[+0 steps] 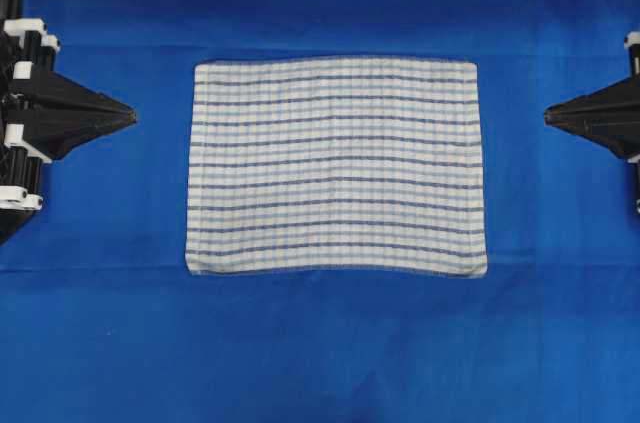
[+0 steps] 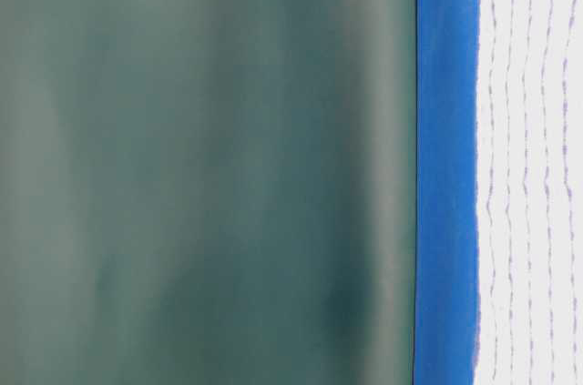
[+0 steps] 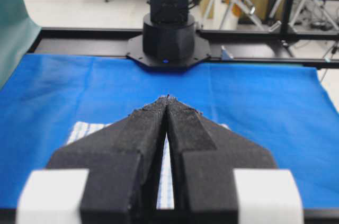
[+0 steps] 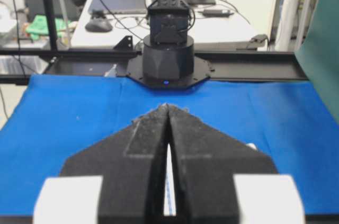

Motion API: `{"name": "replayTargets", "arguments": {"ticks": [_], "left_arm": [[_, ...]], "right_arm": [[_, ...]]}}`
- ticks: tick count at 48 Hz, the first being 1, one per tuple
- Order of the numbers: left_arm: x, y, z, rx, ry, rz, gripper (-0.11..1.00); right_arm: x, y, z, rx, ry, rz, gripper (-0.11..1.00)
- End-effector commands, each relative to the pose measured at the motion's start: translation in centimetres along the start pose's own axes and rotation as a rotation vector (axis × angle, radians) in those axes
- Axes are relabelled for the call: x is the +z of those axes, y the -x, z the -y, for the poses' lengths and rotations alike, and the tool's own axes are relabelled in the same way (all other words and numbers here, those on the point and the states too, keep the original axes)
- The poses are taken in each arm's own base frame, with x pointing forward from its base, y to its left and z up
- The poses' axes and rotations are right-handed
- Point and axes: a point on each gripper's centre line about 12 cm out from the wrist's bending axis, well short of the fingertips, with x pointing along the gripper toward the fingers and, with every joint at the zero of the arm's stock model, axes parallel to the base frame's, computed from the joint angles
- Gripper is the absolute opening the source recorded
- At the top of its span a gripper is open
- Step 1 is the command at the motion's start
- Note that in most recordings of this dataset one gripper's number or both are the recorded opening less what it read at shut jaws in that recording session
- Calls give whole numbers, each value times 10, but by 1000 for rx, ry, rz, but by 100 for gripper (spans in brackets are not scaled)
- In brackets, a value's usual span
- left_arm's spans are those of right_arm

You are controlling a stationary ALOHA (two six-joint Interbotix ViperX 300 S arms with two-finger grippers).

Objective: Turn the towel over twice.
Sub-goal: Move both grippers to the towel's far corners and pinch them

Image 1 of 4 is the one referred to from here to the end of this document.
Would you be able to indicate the white blue striped towel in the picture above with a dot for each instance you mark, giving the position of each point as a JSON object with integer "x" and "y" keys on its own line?
{"x": 359, "y": 161}

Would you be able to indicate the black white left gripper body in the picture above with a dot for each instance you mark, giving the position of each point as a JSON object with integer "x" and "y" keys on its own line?
{"x": 25, "y": 43}

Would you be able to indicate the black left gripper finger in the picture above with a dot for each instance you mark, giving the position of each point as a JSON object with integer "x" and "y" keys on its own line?
{"x": 53, "y": 90}
{"x": 52, "y": 138}

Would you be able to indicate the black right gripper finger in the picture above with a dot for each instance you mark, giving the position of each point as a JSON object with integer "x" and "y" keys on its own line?
{"x": 621, "y": 138}
{"x": 623, "y": 95}

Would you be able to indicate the blue table cloth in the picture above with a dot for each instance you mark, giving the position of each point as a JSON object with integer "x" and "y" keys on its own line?
{"x": 101, "y": 321}

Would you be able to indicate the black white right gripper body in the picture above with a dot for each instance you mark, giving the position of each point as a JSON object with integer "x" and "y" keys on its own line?
{"x": 632, "y": 45}

